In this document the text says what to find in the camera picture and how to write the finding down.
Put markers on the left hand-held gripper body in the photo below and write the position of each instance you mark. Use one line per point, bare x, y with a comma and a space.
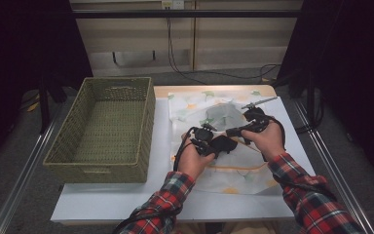
204, 135

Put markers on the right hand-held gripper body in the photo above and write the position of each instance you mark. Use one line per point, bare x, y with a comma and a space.
256, 118

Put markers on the black garment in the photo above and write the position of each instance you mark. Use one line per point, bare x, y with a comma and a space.
224, 144

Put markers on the white leaf-print laundry bag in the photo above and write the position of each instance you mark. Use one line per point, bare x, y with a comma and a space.
240, 175

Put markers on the green woven basket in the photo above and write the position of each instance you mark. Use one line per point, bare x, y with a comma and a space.
110, 130

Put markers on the person's right hand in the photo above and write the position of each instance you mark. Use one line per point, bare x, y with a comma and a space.
269, 141

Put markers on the person's left hand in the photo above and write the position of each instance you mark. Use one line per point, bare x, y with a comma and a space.
191, 162

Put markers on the black metal stand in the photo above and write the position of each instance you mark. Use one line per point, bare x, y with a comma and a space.
44, 107
310, 97

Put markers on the black curtain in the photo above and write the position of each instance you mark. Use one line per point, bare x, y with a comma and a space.
19, 48
354, 65

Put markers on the white table cover sheet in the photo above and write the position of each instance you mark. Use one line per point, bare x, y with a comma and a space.
110, 201

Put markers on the black metal crossbar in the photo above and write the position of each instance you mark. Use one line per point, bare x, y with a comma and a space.
175, 13

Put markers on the yellow floor object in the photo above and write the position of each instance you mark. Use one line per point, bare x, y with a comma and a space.
32, 107

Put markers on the aluminium floor rail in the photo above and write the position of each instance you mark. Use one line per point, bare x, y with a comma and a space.
19, 185
318, 136

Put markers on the black wall bracket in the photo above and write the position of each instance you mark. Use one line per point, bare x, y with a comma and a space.
114, 57
154, 55

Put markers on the white wall socket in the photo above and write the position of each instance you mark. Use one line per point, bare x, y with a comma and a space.
172, 4

